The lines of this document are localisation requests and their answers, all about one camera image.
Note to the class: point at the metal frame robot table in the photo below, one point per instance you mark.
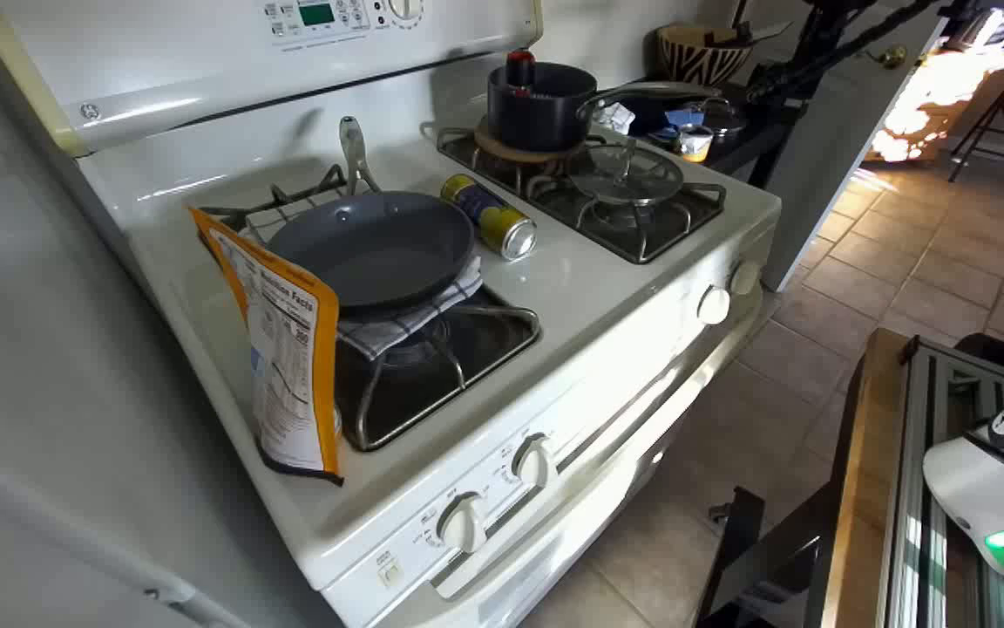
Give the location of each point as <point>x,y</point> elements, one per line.
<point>871,488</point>

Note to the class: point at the grey refrigerator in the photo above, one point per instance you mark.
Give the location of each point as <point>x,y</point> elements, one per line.
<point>36,386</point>

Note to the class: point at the grey frying pan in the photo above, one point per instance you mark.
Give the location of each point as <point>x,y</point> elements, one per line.
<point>374,249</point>

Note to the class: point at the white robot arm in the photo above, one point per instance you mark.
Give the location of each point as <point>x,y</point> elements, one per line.
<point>991,488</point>

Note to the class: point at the metal mesh sieve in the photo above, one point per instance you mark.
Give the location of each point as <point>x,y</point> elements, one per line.
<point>630,174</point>

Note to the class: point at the white stove knob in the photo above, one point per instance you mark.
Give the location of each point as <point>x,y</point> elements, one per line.
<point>530,460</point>
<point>711,304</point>
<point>461,522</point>

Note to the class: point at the orange white food bag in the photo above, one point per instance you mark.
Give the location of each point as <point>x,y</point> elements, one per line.
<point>286,374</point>

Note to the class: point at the round wooden trivet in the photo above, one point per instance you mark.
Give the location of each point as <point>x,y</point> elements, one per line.
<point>502,150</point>

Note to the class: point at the dark bowl with items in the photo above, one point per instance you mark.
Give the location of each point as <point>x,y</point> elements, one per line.
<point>676,109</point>

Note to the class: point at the black cooking pot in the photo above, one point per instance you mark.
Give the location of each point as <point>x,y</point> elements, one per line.
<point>537,109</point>

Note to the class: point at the yellow spray can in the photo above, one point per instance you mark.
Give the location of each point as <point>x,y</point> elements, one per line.
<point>502,228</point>

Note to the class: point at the white cabinet panel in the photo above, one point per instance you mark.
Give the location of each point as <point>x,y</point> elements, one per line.
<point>843,150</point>

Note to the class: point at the woven patterned basket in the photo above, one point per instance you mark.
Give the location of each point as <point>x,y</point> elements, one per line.
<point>703,52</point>

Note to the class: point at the white gas stove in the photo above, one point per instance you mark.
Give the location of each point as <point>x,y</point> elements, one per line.
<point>602,285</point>

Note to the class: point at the striped kitchen cloth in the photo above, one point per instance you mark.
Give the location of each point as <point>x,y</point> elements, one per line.
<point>411,324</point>

